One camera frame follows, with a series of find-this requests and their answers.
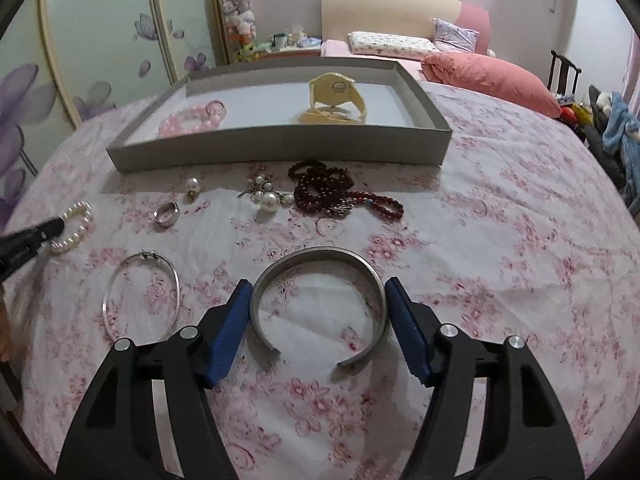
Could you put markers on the grey shallow cardboard box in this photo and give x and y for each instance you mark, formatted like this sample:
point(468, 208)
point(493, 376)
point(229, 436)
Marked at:
point(280, 152)

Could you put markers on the thin silver bangle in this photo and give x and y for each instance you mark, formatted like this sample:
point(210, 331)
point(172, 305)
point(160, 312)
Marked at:
point(150, 255)

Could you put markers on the dark mug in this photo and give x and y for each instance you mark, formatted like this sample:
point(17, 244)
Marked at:
point(279, 40)

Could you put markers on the small pearl earring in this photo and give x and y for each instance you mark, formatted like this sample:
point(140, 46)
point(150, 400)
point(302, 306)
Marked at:
point(192, 185)

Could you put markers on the stack of plush toys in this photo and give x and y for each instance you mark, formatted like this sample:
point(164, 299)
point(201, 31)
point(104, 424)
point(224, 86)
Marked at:
point(240, 7)

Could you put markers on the pink and cream nightstand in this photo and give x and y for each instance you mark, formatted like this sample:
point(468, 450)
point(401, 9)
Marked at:
point(300, 51)

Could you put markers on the white patterned pillow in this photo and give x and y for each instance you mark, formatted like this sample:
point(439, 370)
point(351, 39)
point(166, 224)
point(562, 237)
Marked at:
point(390, 42)

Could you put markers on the purple pillow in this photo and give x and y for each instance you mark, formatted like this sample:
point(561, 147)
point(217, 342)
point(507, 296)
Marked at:
point(455, 35)

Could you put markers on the wide silver cuff bangle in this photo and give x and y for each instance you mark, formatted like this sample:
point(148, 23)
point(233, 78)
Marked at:
point(320, 254)

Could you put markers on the folded pink duvet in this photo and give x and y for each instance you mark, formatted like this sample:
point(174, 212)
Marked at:
point(490, 80)

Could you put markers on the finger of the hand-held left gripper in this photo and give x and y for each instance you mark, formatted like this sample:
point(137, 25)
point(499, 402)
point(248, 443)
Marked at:
point(25, 245)

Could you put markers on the pink floral bedsheet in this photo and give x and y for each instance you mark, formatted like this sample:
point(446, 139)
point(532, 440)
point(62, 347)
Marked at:
point(500, 260)

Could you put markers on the wardrobe with purple flowers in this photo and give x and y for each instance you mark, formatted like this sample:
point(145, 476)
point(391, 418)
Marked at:
point(100, 35)

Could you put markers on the cream and pink headboard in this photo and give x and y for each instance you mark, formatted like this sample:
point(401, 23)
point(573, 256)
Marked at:
point(380, 7)

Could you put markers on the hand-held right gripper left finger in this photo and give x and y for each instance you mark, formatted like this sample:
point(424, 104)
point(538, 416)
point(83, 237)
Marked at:
point(229, 332)

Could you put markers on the pink mattress sheet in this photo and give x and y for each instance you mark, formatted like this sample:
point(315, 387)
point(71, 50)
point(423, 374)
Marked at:
point(335, 49)

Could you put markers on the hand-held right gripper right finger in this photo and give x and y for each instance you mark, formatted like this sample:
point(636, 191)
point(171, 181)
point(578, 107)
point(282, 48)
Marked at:
point(411, 332)

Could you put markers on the blue clothing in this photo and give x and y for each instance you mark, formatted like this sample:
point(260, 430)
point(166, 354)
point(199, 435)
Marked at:
point(622, 130)

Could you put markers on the dark wooden chair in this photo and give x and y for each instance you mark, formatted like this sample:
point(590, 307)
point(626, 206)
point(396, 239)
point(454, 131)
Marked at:
point(562, 67)

